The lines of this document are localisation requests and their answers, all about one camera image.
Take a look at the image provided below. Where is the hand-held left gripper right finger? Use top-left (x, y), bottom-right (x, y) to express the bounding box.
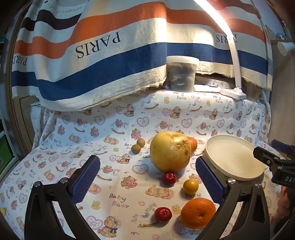
top-left (195, 156), bottom-right (270, 240)

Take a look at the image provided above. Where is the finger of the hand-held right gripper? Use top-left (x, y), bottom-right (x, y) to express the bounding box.
top-left (271, 139), bottom-right (295, 155)
top-left (253, 146), bottom-right (281, 167)

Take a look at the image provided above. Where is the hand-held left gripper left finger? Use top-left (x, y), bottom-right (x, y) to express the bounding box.
top-left (24, 155), bottom-right (101, 240)

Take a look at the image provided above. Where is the yellow plum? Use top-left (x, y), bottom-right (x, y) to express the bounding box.
top-left (183, 179), bottom-right (199, 195)

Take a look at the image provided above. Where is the cream round plate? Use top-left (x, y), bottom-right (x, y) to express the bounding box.
top-left (203, 134), bottom-right (265, 181)

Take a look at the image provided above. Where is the orange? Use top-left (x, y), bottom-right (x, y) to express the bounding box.
top-left (180, 198), bottom-right (216, 229)
top-left (186, 137), bottom-right (198, 154)

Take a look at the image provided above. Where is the red cherry tomato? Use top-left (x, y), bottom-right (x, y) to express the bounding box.
top-left (154, 207), bottom-right (172, 222)
top-left (161, 172), bottom-right (177, 186)

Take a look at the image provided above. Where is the yellow pomelo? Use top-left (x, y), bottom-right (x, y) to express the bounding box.
top-left (150, 131), bottom-right (192, 172)

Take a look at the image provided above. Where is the person's right hand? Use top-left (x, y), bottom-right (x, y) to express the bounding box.
top-left (278, 185), bottom-right (295, 218)

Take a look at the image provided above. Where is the wooden side panel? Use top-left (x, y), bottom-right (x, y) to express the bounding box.
top-left (268, 23), bottom-right (295, 148)

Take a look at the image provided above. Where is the bear printed tablecloth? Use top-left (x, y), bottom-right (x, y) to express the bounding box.
top-left (0, 89), bottom-right (284, 240)

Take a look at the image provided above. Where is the white desk lamp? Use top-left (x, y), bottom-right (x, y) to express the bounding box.
top-left (196, 0), bottom-right (247, 100)

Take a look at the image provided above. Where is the translucent lidded plastic container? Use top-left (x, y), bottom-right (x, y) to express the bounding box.
top-left (166, 55), bottom-right (200, 92)

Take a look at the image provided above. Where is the striped cloth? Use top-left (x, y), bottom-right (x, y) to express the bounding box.
top-left (10, 0), bottom-right (273, 110)

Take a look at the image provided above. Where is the white cone wall lamp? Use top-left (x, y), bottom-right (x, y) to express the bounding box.
top-left (277, 39), bottom-right (295, 56)

